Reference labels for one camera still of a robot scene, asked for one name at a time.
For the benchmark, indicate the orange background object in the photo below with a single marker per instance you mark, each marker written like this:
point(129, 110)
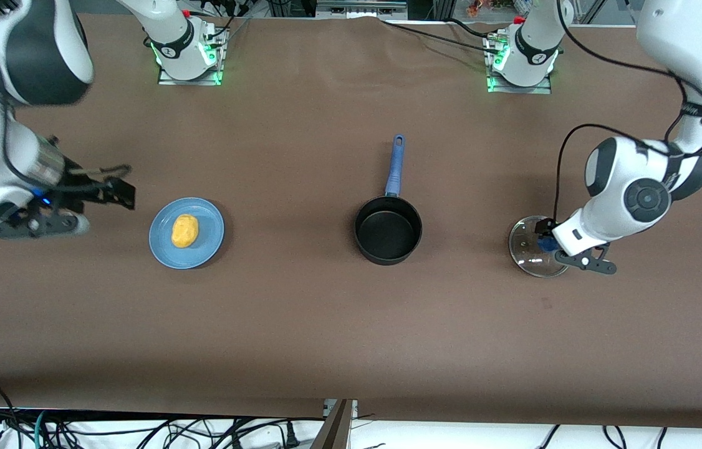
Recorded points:
point(477, 7)

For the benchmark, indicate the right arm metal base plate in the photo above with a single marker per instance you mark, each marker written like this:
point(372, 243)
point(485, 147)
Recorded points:
point(167, 80)

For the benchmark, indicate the glass lid blue knob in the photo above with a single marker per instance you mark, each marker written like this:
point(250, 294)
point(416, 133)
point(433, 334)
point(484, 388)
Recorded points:
point(522, 246)

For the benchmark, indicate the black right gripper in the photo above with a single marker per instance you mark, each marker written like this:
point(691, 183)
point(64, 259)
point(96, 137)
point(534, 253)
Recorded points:
point(83, 191)

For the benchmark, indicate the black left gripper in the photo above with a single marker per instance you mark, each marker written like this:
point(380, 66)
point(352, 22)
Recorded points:
point(542, 229)

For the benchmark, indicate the blue round plate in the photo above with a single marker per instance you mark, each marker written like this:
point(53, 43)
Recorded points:
point(209, 231)

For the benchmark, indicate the brown table cover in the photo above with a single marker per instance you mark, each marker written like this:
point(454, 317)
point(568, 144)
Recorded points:
point(351, 324)

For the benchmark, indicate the aluminium frame profile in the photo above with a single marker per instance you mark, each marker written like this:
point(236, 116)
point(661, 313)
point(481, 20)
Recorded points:
point(357, 9)

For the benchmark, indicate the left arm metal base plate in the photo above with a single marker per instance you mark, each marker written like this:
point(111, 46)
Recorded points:
point(539, 89)

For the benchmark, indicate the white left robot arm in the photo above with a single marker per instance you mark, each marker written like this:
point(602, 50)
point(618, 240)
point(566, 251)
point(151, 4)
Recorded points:
point(625, 199)

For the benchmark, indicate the yellow potato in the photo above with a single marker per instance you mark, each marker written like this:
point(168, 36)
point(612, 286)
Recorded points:
point(184, 231)

